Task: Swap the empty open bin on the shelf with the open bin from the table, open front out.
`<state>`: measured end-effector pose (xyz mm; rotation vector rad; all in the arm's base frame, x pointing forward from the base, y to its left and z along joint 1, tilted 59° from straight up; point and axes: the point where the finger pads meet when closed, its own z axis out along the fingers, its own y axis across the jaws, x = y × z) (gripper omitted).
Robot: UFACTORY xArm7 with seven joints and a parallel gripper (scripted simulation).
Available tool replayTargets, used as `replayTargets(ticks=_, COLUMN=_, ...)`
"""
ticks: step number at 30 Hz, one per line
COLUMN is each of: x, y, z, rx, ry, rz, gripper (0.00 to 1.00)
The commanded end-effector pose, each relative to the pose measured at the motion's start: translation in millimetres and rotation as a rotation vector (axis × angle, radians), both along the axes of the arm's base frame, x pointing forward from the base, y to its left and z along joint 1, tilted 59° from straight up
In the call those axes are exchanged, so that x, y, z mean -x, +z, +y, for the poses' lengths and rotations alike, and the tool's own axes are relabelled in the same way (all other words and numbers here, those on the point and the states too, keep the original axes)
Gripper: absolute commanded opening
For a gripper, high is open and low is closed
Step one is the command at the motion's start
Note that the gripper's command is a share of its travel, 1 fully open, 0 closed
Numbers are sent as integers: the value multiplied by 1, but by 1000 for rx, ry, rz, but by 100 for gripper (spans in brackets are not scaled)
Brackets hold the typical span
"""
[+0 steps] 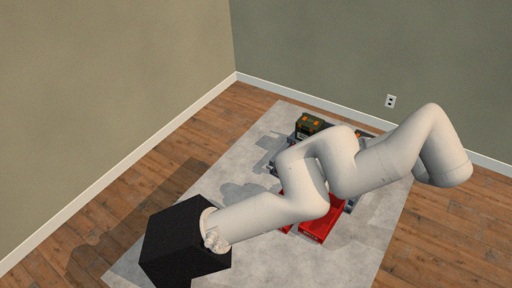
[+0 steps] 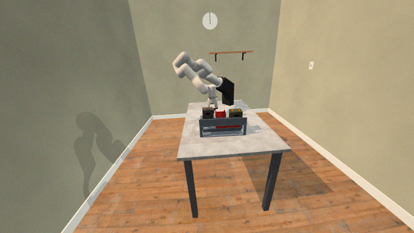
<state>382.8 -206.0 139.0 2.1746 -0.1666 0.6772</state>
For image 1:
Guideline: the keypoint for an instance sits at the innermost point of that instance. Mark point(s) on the dark green case with orange latches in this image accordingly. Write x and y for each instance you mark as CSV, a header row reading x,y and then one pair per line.
x,y
307,125

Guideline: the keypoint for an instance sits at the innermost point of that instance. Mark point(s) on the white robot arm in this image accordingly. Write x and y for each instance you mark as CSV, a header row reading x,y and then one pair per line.
x,y
425,143

